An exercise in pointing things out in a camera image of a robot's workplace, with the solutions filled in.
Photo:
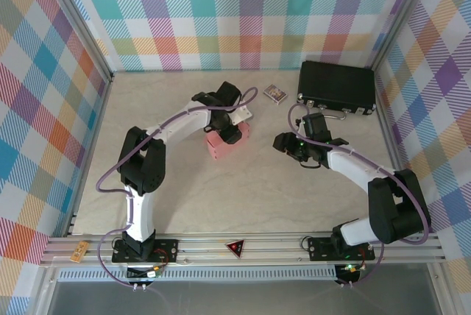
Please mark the pink paper box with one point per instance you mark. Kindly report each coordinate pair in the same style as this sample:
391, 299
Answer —
221, 149

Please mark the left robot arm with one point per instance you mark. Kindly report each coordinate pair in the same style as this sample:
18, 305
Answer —
141, 219

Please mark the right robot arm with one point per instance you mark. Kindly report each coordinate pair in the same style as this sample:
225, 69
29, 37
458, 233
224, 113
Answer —
353, 166

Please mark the small purple card box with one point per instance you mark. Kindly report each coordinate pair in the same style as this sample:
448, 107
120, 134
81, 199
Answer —
275, 93

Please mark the black carrying case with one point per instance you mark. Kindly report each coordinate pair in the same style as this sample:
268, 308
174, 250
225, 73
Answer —
335, 83

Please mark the small black controller board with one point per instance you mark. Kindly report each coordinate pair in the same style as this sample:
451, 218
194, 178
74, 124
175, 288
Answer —
349, 271
147, 274

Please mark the grey metal shelf plate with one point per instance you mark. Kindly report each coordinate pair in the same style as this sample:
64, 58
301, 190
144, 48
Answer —
239, 298

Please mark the small wooden tag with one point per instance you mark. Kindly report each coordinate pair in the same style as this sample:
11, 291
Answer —
79, 251

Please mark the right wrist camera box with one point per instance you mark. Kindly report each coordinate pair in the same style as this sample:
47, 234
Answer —
315, 127

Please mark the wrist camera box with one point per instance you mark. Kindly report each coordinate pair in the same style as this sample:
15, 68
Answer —
315, 127
228, 92

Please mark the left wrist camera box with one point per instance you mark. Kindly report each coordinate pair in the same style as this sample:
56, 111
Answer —
228, 92

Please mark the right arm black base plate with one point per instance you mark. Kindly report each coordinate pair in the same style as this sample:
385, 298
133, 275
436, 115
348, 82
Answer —
320, 248

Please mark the aluminium rail beam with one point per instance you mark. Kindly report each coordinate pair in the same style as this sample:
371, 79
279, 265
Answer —
257, 252

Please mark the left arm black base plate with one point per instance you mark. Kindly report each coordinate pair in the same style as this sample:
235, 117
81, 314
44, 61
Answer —
165, 252

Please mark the aluminium frame post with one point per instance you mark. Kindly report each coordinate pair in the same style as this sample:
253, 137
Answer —
401, 9

